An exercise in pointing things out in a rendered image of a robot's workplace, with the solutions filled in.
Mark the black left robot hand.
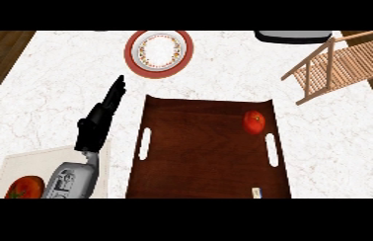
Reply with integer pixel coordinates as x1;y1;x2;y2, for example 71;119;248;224
73;74;129;153

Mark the dark brown wooden tray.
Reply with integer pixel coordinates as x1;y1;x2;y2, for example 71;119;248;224
124;94;294;200

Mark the wooden tiered shelf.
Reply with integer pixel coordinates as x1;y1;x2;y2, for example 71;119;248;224
281;30;373;107

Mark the white cutting board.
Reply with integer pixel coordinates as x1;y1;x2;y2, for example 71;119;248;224
0;138;113;200

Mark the red round placemat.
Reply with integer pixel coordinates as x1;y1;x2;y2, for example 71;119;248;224
124;30;195;80

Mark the white patterned plate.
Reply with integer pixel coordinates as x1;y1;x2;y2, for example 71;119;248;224
130;32;188;72

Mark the large red tomato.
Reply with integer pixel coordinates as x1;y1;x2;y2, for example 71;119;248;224
5;175;48;200

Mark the black and grey appliance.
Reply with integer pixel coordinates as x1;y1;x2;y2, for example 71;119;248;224
254;30;335;44

